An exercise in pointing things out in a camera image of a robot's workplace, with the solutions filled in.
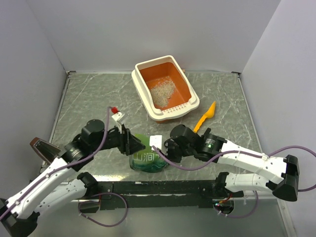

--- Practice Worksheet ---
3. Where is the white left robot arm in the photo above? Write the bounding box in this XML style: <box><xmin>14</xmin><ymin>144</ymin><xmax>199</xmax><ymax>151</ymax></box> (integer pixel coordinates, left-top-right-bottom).
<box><xmin>0</xmin><ymin>119</ymin><xmax>145</xmax><ymax>237</ymax></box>

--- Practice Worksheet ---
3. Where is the brown black side object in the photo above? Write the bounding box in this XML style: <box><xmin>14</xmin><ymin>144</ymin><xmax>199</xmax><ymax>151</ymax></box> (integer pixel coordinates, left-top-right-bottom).
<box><xmin>30</xmin><ymin>137</ymin><xmax>61</xmax><ymax>164</ymax></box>

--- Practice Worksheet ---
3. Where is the orange and cream litter box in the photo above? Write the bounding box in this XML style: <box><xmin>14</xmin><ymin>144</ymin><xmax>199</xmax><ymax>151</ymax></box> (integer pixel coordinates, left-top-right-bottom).
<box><xmin>131</xmin><ymin>55</ymin><xmax>199</xmax><ymax>123</ymax></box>

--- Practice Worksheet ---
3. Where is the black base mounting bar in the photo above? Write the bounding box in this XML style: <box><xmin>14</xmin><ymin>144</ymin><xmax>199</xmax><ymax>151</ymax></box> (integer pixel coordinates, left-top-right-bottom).
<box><xmin>78</xmin><ymin>180</ymin><xmax>245</xmax><ymax>213</ymax></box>

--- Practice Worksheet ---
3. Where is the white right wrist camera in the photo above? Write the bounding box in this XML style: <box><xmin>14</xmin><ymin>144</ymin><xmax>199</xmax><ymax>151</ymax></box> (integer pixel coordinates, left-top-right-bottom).
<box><xmin>149</xmin><ymin>135</ymin><xmax>163</xmax><ymax>151</ymax></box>

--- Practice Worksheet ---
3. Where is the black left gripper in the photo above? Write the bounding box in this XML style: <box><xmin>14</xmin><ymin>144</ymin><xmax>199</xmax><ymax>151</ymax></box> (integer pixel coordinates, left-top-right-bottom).
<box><xmin>92</xmin><ymin>123</ymin><xmax>146</xmax><ymax>156</ymax></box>

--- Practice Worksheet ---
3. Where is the black bag clip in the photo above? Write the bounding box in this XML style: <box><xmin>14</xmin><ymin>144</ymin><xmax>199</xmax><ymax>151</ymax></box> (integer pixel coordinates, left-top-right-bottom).
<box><xmin>202</xmin><ymin>128</ymin><xmax>212</xmax><ymax>139</ymax></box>

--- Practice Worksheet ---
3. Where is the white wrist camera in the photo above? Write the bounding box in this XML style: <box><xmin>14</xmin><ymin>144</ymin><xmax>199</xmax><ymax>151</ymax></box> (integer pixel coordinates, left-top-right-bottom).
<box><xmin>149</xmin><ymin>135</ymin><xmax>163</xmax><ymax>151</ymax></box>
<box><xmin>111</xmin><ymin>107</ymin><xmax>126</xmax><ymax>132</ymax></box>

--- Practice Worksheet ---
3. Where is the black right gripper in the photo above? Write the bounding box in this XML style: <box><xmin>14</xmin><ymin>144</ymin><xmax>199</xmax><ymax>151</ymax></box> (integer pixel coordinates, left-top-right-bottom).
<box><xmin>159</xmin><ymin>139</ymin><xmax>195</xmax><ymax>163</ymax></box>

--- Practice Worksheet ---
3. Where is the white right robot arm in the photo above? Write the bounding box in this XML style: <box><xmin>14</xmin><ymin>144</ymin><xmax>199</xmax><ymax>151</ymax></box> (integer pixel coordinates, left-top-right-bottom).
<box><xmin>164</xmin><ymin>124</ymin><xmax>299</xmax><ymax>202</ymax></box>

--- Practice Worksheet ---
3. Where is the green cat litter bag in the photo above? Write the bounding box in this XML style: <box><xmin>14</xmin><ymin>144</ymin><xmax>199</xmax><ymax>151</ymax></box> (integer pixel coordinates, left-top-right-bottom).
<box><xmin>129</xmin><ymin>134</ymin><xmax>168</xmax><ymax>173</ymax></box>

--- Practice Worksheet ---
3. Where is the yellow plastic litter scoop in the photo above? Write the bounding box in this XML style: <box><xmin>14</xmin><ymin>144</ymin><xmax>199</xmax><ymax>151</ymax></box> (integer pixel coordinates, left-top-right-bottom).
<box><xmin>193</xmin><ymin>101</ymin><xmax>216</xmax><ymax>133</ymax></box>

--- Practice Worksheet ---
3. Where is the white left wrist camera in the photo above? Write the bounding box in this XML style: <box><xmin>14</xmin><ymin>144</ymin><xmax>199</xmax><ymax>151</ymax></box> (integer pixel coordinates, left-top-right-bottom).
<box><xmin>111</xmin><ymin>107</ymin><xmax>126</xmax><ymax>132</ymax></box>

